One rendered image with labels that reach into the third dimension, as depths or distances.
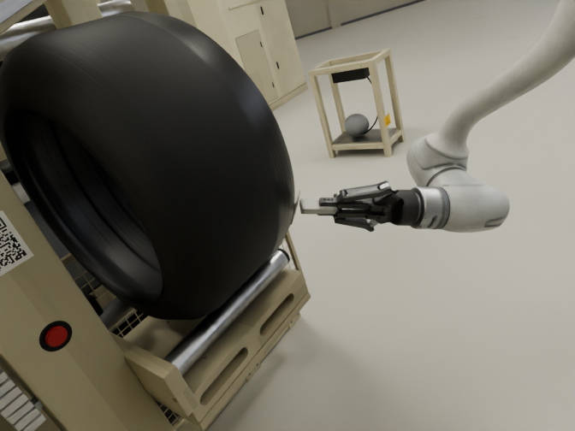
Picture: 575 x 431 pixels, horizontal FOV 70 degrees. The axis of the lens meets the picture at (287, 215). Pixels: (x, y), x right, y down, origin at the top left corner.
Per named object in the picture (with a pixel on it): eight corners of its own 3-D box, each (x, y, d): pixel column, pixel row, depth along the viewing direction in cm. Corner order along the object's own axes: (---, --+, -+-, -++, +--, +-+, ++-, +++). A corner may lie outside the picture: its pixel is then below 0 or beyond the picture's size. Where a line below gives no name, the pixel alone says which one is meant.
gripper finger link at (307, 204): (335, 212, 81) (337, 209, 80) (301, 211, 80) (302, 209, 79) (333, 201, 83) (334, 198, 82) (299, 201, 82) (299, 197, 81)
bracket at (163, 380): (187, 418, 67) (163, 379, 63) (78, 348, 92) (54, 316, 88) (202, 401, 69) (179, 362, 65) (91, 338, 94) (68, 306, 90)
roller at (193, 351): (152, 363, 71) (166, 382, 72) (164, 367, 68) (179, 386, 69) (271, 247, 93) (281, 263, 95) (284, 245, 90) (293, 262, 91)
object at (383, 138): (390, 156, 342) (373, 60, 306) (329, 158, 379) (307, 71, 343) (406, 139, 365) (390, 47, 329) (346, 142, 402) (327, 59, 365)
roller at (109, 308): (80, 325, 89) (93, 340, 90) (84, 323, 86) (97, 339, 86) (193, 235, 111) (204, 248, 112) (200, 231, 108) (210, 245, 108)
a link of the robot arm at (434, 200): (435, 238, 86) (410, 238, 85) (421, 208, 93) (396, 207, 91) (454, 208, 80) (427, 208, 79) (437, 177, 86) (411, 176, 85)
